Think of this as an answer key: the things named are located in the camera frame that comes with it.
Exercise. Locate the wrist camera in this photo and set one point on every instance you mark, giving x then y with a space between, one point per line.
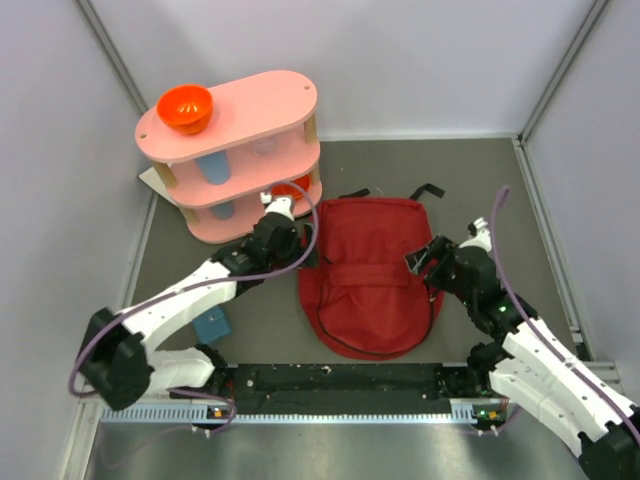
480 232
279 204

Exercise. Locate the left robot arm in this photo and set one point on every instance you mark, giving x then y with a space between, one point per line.
120 355

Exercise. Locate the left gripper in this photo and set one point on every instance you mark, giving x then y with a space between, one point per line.
293 240

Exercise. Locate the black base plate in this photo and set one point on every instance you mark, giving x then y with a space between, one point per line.
347 389

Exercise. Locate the orange bowl lower shelf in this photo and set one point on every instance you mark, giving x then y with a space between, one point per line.
301 183

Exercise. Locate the red backpack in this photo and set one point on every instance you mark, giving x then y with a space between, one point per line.
359 296

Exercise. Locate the clear plastic cup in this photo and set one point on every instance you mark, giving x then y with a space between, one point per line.
265 146

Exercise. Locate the white paper sheet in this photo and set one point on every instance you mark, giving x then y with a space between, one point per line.
152 180

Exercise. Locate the orange bowl on top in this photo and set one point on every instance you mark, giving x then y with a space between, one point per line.
186 109

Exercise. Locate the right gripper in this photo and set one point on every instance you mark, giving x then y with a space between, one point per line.
436 248

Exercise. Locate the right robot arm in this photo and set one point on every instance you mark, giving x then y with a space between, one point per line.
528 364

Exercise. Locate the blue plastic cup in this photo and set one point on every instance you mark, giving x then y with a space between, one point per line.
215 167

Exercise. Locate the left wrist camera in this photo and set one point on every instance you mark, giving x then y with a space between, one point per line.
279 204

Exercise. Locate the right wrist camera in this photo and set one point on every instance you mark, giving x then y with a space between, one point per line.
480 232

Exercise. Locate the pink three-tier wooden shelf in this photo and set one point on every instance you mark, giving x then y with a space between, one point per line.
279 104

